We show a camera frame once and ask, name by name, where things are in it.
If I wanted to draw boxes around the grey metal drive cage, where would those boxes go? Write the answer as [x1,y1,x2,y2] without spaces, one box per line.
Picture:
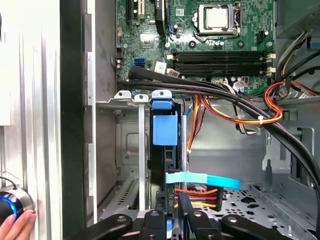
[261,96,320,186]

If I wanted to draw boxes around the grey thin wire bundle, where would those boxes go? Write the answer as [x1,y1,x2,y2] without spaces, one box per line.
[212,76,263,136]

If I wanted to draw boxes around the grey metal disk bay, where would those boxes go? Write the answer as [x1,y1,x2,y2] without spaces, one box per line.
[96,89,191,222]

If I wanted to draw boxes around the silver CPU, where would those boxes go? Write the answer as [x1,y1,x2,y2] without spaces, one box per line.
[203,6,230,30]

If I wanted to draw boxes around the grey power supply unit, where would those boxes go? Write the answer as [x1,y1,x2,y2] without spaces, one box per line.
[274,0,320,38]

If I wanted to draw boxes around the black RAM slot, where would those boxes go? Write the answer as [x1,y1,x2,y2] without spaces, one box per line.
[166,49,276,63]
[166,62,276,78]

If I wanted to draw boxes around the white expansion slot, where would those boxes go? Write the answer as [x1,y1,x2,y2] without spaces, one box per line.
[133,0,146,20]

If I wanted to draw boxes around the person's bare hand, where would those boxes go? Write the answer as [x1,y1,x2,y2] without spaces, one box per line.
[0,209,38,240]

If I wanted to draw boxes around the hard disk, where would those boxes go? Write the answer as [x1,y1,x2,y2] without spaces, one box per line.
[147,98,181,218]

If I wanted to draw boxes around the thick black cable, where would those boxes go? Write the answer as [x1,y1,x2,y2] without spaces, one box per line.
[116,78,320,226]
[127,65,320,191]

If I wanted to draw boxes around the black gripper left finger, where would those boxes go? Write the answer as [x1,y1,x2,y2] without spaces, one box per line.
[66,191,168,240]

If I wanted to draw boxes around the round black blue-ring tool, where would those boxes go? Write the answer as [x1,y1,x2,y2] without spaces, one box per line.
[0,186,35,222]

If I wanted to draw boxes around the silver chipset heatsink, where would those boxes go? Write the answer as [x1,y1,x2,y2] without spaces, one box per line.
[139,33,158,48]

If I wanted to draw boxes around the blue data wire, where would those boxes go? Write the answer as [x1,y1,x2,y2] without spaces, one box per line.
[164,171,241,191]

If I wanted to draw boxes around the black graphics card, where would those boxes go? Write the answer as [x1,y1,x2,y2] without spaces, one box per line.
[152,0,169,36]

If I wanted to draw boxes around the metal socket cover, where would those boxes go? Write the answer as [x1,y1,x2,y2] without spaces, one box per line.
[198,3,238,36]

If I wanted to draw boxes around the orange power wire black plug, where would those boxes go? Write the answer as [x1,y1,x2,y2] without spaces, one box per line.
[166,186,225,213]

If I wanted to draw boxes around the black CPU socket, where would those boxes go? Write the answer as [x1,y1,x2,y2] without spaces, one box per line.
[192,1,243,43]

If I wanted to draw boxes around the orange red wire bundle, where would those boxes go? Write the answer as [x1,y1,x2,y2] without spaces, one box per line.
[186,79,320,154]

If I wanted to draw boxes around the black expansion slot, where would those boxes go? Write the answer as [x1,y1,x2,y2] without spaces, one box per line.
[125,0,134,29]

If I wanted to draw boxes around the yellow black wire bundle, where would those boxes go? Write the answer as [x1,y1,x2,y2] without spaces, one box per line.
[276,28,313,83]

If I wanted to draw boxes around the black open PC case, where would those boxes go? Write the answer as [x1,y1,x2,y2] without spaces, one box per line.
[59,0,320,240]

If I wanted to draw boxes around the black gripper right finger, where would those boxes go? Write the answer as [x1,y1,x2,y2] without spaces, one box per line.
[178,191,295,240]

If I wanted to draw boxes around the green Dell motherboard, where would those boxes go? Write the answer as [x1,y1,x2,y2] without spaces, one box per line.
[115,0,276,97]

